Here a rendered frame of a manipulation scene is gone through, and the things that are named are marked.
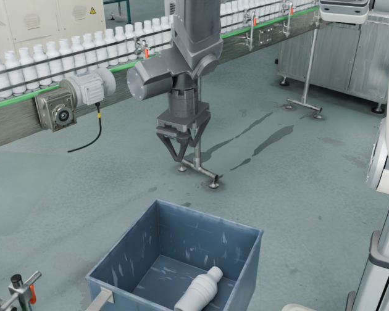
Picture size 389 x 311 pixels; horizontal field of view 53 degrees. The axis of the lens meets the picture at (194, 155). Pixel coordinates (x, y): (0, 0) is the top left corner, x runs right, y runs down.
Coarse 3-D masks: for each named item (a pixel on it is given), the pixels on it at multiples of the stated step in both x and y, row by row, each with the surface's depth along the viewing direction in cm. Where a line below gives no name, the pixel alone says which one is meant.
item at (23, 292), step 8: (40, 272) 70; (16, 280) 65; (32, 280) 69; (8, 288) 66; (16, 288) 65; (24, 288) 66; (32, 288) 68; (16, 296) 66; (24, 296) 66; (32, 296) 68; (0, 304) 62; (8, 304) 64; (24, 304) 68; (32, 304) 70
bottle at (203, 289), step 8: (208, 272) 108; (216, 272) 107; (200, 280) 103; (208, 280) 103; (216, 280) 106; (192, 288) 102; (200, 288) 101; (208, 288) 102; (216, 288) 103; (184, 296) 100; (192, 296) 100; (200, 296) 100; (208, 296) 101; (176, 304) 99; (184, 304) 98; (192, 304) 98; (200, 304) 99
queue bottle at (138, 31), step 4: (136, 24) 194; (140, 24) 194; (136, 28) 195; (140, 28) 195; (136, 32) 195; (140, 32) 195; (144, 32) 198; (140, 40) 197; (140, 44) 198; (140, 48) 199; (140, 56) 201
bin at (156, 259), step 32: (160, 224) 113; (192, 224) 108; (224, 224) 102; (128, 256) 101; (160, 256) 120; (192, 256) 114; (224, 256) 108; (256, 256) 99; (96, 288) 86; (128, 288) 105; (160, 288) 109; (224, 288) 109
